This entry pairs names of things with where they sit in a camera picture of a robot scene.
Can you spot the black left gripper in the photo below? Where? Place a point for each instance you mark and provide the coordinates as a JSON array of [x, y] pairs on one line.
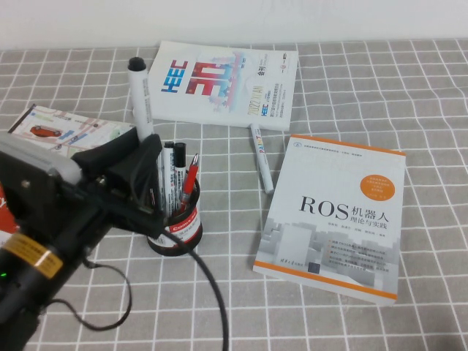
[[117, 204]]

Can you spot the white marker with black cap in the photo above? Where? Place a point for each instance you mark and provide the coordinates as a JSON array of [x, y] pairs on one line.
[[140, 98]]

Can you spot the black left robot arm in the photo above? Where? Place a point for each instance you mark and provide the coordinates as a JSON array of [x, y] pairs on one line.
[[36, 278]]

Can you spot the red pen with silver clip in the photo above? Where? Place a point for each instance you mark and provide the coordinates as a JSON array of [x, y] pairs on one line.
[[190, 179]]

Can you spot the black mesh pen holder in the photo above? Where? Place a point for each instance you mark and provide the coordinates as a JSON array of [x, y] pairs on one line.
[[183, 234]]

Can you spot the white PAINT marker pen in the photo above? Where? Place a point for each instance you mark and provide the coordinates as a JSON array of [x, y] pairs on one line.
[[261, 157]]

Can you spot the white black-capped marker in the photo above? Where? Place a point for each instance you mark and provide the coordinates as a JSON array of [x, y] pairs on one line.
[[169, 172], [179, 161]]

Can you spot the white HEEC conference magazine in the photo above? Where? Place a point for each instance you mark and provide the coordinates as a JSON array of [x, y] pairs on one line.
[[219, 91]]

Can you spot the red cover book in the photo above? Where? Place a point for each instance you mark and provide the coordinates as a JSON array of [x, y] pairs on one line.
[[5, 212]]

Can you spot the white ROS textbook orange stripes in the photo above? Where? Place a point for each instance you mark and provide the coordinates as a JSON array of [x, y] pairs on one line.
[[329, 219]]

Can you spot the grey white-checked tablecloth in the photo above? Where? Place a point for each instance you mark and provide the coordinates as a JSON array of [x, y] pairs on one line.
[[365, 91]]

